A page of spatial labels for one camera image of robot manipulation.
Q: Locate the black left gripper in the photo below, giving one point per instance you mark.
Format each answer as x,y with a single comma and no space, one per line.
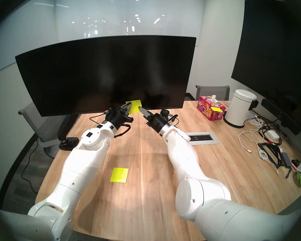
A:
118,118

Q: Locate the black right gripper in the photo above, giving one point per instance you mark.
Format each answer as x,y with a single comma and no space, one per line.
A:
158,122

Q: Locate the single yellow sticky note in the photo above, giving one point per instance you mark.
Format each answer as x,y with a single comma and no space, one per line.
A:
135,106

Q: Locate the yellow sticky note pad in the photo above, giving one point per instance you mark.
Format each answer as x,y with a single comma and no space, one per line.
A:
119,175

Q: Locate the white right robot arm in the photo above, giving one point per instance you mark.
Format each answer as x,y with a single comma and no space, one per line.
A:
190,167

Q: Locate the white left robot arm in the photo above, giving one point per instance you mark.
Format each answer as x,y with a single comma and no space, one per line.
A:
77,167

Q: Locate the curved black computer monitor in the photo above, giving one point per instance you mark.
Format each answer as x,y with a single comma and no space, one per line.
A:
102,74

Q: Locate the yellow note on tissue box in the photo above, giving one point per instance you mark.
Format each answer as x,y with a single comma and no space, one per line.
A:
215,109

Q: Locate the red floral tissue box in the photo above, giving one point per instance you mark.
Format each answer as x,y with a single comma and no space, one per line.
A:
208,110

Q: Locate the grey mesh office chair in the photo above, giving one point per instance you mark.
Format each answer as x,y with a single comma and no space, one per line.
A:
213,92
40,127

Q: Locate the grey table power socket panel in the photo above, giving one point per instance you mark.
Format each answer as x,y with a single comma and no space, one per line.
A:
212,142

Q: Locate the white cylindrical pedal bin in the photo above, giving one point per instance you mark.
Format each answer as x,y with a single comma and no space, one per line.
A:
238,110

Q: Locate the black triangular folding stand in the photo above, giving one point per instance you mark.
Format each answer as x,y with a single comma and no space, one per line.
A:
269,145

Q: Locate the white power adapter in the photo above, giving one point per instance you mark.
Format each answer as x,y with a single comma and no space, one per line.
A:
273,134

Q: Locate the black video sound bar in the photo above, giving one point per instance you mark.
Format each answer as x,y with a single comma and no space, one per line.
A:
278,115

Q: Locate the grey adapter dongle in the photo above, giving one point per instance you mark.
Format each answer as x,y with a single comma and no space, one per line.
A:
286,159

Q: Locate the blue pen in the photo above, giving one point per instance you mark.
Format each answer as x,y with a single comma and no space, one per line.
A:
288,172

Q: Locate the orange marker pen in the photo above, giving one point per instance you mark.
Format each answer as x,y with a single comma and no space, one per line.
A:
294,165

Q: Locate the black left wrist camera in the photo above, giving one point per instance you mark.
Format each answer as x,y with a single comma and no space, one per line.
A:
111,111

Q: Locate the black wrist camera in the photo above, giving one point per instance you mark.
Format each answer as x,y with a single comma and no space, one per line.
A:
165,113
111,111

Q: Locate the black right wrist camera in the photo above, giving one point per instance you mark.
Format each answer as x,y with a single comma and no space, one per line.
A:
165,113

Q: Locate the frosted glass wall board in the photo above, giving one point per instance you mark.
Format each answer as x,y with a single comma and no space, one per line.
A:
115,14

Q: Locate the large black wall television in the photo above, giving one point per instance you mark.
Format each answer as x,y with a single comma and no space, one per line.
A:
273,54

